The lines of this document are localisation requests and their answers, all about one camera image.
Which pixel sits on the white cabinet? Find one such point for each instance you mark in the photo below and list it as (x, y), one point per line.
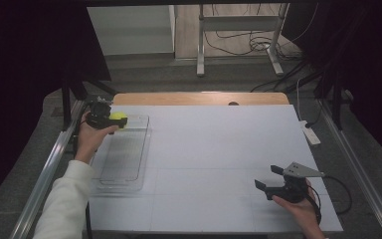
(131, 30)

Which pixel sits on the white power strip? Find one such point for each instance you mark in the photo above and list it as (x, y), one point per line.
(310, 132)

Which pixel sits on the metal frame rail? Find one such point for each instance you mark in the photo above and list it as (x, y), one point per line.
(46, 176)
(361, 169)

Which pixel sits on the person's left hand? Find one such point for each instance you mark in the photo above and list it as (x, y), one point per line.
(89, 141)

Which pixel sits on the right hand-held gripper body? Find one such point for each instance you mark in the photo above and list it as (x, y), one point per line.
(295, 184)

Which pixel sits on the yellow tennis ball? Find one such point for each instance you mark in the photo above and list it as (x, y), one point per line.
(117, 116)

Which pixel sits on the person's right hand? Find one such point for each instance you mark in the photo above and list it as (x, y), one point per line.
(300, 210)

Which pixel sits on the wooden desk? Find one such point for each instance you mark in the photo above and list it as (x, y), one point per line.
(195, 99)

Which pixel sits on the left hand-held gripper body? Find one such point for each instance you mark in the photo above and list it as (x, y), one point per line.
(97, 116)

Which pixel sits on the clear plastic tray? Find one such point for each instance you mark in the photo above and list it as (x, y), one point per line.
(126, 156)

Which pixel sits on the grey metal stand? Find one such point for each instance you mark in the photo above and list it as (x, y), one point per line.
(238, 23)

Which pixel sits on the dark curtain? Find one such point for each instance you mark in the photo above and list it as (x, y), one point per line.
(368, 66)
(20, 83)

